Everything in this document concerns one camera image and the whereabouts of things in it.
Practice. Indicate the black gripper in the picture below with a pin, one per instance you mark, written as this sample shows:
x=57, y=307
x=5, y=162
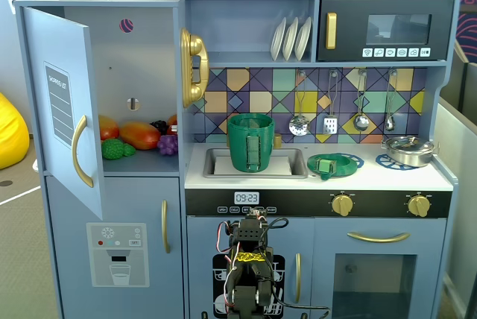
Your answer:
x=250, y=232

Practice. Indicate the green round lid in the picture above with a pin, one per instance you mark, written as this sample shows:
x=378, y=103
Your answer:
x=343, y=170

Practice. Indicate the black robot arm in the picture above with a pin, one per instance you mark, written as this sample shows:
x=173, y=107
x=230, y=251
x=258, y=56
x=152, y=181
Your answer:
x=249, y=296

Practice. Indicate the steel pot with lid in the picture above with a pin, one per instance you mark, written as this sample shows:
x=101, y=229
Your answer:
x=410, y=155

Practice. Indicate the green plastic container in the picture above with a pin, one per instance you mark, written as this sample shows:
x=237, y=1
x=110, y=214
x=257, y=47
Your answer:
x=238, y=147

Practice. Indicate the grey toy sink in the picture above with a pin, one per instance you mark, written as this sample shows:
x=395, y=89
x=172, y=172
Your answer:
x=298, y=162

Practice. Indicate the gold faucet knob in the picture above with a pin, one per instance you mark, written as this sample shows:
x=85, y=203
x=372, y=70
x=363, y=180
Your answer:
x=278, y=141

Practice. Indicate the blue toy kitchen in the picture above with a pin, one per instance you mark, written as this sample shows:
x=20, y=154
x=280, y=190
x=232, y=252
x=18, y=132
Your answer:
x=130, y=203

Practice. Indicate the gold stove knob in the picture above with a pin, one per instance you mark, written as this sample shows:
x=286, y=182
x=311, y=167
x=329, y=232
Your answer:
x=418, y=206
x=342, y=205

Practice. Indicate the purple toy grapes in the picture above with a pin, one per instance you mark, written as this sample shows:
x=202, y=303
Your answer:
x=167, y=144

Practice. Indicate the red toy fruit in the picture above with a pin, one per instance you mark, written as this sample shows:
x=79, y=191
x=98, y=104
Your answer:
x=172, y=123

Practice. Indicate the steel skimmer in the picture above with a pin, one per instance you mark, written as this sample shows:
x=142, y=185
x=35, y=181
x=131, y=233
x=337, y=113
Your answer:
x=299, y=125

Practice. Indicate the dark toy blackberry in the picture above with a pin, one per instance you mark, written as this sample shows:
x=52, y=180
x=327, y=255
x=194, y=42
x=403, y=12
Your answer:
x=159, y=127

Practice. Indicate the orange toy mango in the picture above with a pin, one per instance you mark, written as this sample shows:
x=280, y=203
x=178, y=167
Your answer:
x=139, y=135

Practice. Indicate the steel slotted spatula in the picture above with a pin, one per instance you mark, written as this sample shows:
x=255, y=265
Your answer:
x=330, y=125

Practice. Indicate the green toy lettuce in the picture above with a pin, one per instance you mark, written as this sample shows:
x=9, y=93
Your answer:
x=113, y=149

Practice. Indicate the red yellow toy apple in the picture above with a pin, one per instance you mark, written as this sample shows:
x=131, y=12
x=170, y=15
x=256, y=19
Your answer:
x=109, y=129

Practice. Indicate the steel ladle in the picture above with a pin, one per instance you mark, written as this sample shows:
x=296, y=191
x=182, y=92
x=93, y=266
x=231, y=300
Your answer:
x=360, y=122

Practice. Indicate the gold toy telephone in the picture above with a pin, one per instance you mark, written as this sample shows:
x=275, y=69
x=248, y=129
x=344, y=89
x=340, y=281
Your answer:
x=185, y=65

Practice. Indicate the steel spoon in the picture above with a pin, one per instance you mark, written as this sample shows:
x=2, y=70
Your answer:
x=390, y=123

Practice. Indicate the white toy plate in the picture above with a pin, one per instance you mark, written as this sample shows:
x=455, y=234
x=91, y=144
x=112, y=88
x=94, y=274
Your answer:
x=290, y=37
x=277, y=39
x=303, y=37

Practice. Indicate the light grey desk partition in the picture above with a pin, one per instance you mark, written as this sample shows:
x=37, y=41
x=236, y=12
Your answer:
x=458, y=185

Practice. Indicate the yellow bean bag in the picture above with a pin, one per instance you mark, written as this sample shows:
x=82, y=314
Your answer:
x=11, y=136

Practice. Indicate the black toy microwave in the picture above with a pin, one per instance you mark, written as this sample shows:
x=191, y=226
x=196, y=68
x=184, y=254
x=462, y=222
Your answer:
x=350, y=9

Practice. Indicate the blue fridge door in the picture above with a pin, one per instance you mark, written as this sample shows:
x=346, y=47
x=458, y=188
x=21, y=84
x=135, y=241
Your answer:
x=48, y=43

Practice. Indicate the small wrist camera board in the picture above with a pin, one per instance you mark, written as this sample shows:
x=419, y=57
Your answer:
x=257, y=214

